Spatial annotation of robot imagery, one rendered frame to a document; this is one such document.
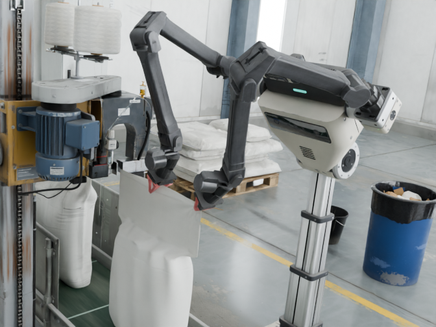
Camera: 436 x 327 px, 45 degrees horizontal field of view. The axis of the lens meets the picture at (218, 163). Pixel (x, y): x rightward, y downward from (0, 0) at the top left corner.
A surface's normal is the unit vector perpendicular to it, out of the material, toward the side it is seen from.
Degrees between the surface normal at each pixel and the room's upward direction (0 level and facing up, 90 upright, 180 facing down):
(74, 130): 90
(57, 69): 90
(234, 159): 109
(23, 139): 90
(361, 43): 90
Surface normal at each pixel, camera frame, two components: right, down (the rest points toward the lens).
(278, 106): -0.40, -0.66
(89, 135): 0.92, 0.18
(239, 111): 0.26, 0.71
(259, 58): -0.57, -0.40
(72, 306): 0.10, -0.96
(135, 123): 0.67, 0.26
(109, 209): -0.73, 0.11
